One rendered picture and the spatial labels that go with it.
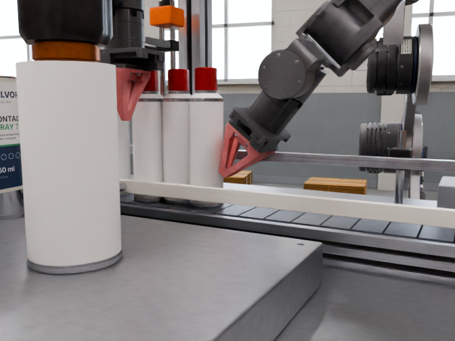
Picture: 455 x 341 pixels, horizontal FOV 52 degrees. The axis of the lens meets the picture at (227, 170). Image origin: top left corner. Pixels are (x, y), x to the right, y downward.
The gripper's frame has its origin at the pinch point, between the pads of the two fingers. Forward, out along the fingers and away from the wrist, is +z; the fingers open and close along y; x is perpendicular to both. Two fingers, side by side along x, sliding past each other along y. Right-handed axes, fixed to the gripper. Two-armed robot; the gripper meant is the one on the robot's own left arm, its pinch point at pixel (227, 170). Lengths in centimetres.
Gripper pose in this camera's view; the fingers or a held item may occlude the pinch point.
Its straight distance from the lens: 68.8
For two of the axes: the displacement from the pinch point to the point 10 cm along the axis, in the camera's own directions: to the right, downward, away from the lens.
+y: -4.5, 1.0, -8.9
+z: -5.6, 7.5, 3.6
